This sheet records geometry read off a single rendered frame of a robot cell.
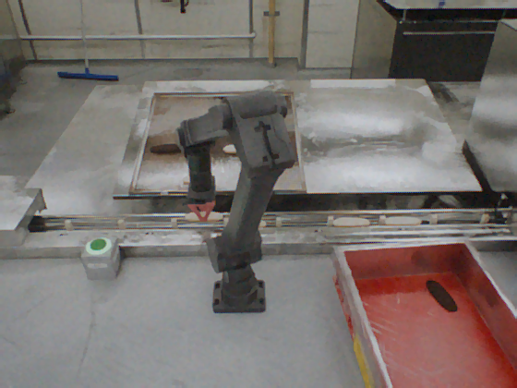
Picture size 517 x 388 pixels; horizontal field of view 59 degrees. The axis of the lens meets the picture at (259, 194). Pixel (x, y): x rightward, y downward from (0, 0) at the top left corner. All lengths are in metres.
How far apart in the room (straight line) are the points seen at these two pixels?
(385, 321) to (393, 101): 0.89
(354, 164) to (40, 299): 0.92
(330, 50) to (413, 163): 3.28
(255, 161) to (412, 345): 0.56
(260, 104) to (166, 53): 4.29
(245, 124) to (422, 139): 0.96
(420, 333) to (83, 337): 0.72
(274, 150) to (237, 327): 0.48
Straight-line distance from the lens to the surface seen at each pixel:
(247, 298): 1.03
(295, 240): 1.17
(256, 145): 0.67
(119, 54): 5.08
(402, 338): 1.05
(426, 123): 1.64
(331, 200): 1.39
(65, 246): 1.25
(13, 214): 1.31
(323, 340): 1.02
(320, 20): 4.55
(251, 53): 4.89
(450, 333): 1.09
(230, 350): 1.00
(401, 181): 1.39
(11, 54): 4.71
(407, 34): 2.86
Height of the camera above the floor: 1.63
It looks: 35 degrees down
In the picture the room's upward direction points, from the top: straight up
